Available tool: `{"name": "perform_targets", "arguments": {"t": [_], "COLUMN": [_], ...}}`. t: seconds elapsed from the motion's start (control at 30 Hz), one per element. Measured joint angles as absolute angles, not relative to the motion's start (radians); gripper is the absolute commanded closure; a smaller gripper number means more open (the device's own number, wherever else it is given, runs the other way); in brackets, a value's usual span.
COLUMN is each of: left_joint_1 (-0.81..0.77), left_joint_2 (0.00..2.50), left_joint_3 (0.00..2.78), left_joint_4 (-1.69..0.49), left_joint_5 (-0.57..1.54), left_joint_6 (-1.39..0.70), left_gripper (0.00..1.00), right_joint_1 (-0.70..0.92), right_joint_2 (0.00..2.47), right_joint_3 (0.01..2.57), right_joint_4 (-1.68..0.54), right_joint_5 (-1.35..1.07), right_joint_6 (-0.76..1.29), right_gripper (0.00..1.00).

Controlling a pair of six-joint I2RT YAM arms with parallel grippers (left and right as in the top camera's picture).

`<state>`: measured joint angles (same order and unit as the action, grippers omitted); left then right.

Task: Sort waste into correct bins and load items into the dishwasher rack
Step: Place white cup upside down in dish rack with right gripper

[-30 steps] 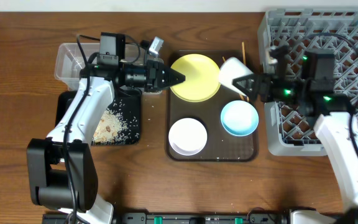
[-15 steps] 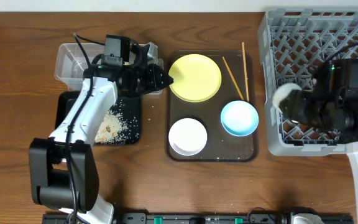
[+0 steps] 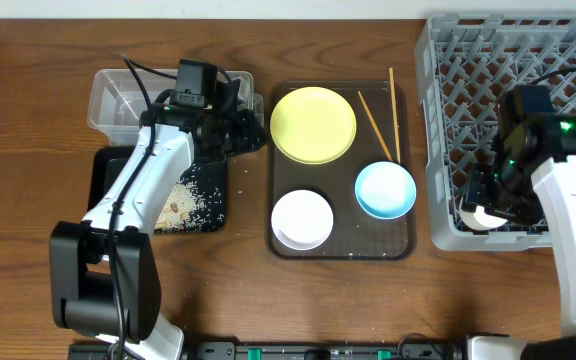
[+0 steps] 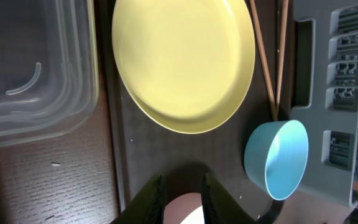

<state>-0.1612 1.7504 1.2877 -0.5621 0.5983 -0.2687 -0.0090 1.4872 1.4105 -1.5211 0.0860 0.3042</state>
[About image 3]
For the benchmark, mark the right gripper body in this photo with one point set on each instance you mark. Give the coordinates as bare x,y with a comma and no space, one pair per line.
484,187

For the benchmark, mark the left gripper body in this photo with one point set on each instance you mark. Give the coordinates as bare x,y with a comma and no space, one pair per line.
247,132

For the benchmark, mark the white plastic cup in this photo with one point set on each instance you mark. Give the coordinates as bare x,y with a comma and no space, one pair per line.
479,220

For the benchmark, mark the rice food scraps pile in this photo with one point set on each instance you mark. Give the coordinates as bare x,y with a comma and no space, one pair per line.
197,202

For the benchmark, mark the yellow plate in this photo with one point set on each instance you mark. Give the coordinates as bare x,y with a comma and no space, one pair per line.
313,125

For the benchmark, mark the light blue bowl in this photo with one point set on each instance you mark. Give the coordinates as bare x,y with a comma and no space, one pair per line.
385,190

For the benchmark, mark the pink bowl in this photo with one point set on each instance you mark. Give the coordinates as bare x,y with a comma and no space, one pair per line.
302,220

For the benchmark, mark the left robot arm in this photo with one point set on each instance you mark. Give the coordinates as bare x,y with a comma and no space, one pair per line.
104,280

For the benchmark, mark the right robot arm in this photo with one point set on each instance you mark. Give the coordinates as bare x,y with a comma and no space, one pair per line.
534,177

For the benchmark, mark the black waste tray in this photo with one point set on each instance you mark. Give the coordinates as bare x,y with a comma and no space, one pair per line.
108,163

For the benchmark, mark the clear plastic waste bin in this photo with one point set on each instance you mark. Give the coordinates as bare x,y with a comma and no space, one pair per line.
116,102

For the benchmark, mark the grey dishwasher rack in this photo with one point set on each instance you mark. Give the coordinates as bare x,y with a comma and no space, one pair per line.
463,63

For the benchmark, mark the dark brown serving tray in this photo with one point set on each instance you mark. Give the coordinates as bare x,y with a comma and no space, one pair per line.
355,235

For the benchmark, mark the left wooden chopstick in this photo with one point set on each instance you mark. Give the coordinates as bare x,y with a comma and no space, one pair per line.
375,127

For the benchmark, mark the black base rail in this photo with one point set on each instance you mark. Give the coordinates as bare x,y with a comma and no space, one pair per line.
230,351

